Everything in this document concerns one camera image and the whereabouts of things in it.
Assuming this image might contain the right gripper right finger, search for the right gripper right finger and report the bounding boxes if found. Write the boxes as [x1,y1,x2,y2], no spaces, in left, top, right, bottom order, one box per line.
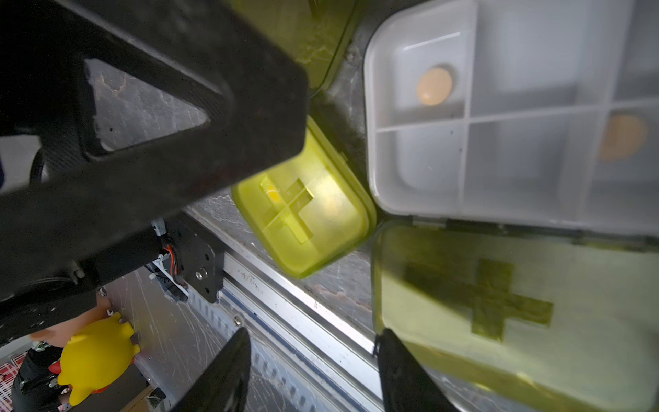
[373,329,458,412]

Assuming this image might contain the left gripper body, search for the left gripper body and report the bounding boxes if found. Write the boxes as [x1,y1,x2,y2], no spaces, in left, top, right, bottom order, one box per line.
[1,1,309,343]

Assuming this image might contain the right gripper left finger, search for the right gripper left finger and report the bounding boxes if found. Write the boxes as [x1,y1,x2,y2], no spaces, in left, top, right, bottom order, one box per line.
[172,327,252,412]

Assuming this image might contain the small pillbox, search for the small pillbox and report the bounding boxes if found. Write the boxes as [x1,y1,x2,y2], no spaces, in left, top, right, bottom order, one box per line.
[232,118,377,279]

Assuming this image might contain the green six-cell pillbox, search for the green six-cell pillbox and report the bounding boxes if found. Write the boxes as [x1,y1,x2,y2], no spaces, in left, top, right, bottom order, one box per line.
[364,1,658,411]

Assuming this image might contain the left green four-cell pillbox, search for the left green four-cell pillbox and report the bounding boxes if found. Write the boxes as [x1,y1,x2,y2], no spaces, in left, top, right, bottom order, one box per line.
[228,0,367,95]

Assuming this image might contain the yellow plush toy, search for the yellow plush toy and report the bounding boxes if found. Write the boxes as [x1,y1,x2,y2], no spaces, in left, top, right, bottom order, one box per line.
[49,312,141,407]

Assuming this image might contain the metal base rail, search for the metal base rail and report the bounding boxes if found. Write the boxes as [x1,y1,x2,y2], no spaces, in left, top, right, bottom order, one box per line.
[102,205,464,412]

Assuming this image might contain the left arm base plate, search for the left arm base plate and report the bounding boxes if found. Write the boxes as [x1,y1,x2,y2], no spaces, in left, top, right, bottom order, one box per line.
[165,212,227,304]

